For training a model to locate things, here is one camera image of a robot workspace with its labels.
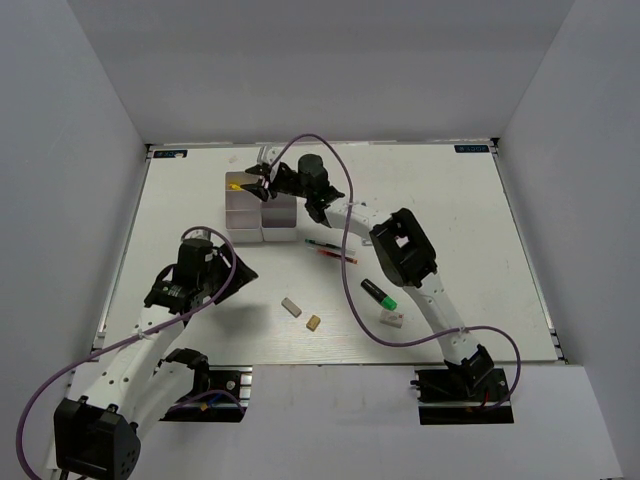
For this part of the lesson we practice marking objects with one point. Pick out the blue label corner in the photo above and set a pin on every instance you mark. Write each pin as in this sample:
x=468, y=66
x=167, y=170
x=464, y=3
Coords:
x=471, y=148
x=170, y=154

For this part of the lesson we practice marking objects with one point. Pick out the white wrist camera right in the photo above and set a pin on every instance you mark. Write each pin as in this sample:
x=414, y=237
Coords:
x=268, y=153

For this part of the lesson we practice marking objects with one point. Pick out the green ink pen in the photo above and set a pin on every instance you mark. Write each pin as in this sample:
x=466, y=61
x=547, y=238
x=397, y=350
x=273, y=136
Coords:
x=325, y=245

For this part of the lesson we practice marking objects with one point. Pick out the white container bin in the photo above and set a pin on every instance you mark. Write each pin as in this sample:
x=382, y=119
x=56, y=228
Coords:
x=242, y=210
x=279, y=219

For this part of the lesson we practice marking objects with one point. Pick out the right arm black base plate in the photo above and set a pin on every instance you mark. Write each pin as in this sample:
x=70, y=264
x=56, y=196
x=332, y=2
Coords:
x=442, y=403

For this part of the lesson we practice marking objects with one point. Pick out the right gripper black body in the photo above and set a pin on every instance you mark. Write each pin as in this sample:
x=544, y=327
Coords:
x=289, y=181

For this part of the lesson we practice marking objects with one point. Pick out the white eraser red print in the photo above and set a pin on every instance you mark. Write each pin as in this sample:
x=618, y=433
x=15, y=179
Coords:
x=392, y=319

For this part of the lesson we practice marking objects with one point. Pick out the white container right bin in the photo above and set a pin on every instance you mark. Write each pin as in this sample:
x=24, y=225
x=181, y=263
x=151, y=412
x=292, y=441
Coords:
x=279, y=219

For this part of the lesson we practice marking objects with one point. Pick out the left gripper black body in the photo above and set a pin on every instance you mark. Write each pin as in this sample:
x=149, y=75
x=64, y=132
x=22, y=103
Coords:
x=236, y=280

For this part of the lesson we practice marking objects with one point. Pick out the red ink pen orange cap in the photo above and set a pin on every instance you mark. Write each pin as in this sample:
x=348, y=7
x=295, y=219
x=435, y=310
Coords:
x=338, y=256

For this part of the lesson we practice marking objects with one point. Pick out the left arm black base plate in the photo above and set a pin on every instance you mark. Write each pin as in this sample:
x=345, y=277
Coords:
x=225, y=402

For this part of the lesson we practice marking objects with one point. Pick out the blue label right corner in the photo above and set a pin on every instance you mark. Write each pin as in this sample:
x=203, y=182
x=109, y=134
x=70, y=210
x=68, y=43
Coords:
x=471, y=148

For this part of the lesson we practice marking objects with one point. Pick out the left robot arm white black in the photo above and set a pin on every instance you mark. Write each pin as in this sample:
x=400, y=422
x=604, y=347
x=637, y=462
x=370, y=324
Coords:
x=99, y=434

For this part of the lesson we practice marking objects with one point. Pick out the white container left bin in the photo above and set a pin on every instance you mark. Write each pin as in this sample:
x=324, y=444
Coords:
x=242, y=210

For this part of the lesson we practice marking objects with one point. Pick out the tan yellow eraser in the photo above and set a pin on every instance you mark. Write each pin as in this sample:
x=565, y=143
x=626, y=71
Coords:
x=313, y=323

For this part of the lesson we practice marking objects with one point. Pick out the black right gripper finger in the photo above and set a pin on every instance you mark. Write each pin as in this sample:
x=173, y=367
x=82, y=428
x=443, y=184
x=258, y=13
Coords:
x=261, y=169
x=257, y=190

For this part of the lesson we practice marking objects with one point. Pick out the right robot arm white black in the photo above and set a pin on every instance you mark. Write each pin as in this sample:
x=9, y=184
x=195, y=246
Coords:
x=405, y=255

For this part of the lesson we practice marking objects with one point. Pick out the grey white eraser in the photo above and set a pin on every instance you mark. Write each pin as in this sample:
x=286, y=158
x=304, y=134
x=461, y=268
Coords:
x=291, y=307

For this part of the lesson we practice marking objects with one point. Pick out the black highlighter green cap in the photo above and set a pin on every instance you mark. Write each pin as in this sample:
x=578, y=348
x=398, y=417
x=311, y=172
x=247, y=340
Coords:
x=377, y=294

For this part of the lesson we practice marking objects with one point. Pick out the blue label left corner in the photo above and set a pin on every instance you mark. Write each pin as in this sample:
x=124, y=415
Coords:
x=170, y=154

